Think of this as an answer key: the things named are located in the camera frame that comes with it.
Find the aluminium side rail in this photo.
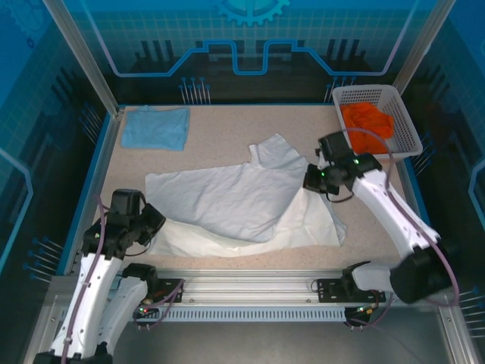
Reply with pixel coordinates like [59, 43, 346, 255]
[64, 109, 124, 276]

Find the aluminium mounting rail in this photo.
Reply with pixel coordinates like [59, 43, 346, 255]
[48, 268, 455, 304]

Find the light blue folded t-shirt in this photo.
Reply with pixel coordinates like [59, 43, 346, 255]
[120, 105, 191, 152]

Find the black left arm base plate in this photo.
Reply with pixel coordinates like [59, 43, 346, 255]
[143, 278, 186, 303]

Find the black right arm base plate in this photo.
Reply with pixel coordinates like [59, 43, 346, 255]
[316, 278, 386, 303]

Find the white perforated plastic basket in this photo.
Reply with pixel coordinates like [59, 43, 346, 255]
[332, 85, 424, 164]

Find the aluminium frame post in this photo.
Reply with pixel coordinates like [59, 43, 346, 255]
[41, 0, 123, 117]
[392, 0, 455, 96]

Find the white t-shirt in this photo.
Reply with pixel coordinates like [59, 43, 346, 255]
[145, 132, 348, 259]

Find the orange t-shirt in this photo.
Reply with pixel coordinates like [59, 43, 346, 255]
[339, 101, 395, 155]

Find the slotted white cable duct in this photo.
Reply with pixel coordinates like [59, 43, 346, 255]
[128, 307, 348, 322]

